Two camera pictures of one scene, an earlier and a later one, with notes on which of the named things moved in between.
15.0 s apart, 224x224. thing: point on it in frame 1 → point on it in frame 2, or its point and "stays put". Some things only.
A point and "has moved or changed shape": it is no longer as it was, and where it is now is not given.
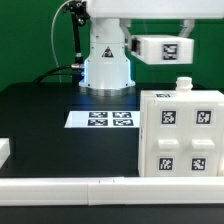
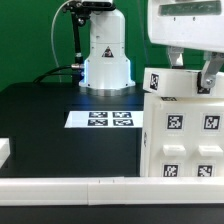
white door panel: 203,138 has moved or changed shape
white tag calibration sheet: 103,119 stays put
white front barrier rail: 112,191 stays put
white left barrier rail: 4,150 stays put
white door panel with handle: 170,138 has moved or changed shape
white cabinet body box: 181,132 stays put
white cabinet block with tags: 163,49 → 172,82
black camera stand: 80,14 stays put
